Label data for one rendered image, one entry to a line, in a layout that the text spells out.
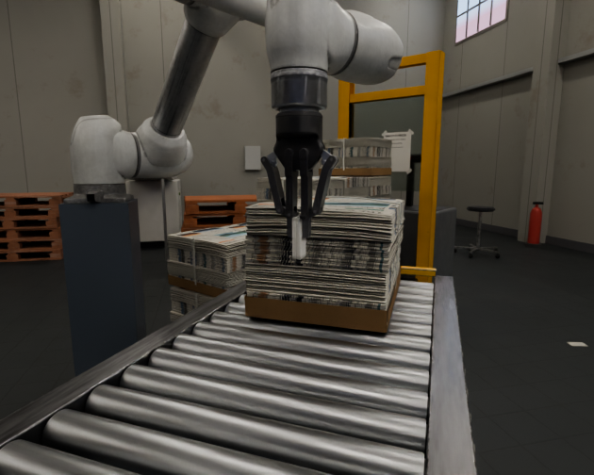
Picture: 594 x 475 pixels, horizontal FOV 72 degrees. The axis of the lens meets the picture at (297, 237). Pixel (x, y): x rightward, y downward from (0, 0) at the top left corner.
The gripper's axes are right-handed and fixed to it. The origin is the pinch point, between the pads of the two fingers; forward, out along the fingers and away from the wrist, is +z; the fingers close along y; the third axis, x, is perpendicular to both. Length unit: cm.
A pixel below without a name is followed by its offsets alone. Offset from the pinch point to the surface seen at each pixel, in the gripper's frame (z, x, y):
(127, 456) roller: 20.6, 31.2, 9.8
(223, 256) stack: 21, -70, 54
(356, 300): 12.9, -9.1, -8.4
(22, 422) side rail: 19.1, 32.1, 24.8
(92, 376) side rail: 19.1, 20.5, 25.5
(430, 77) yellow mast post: -70, -226, -13
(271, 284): 11.4, -8.9, 9.0
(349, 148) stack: -24, -185, 31
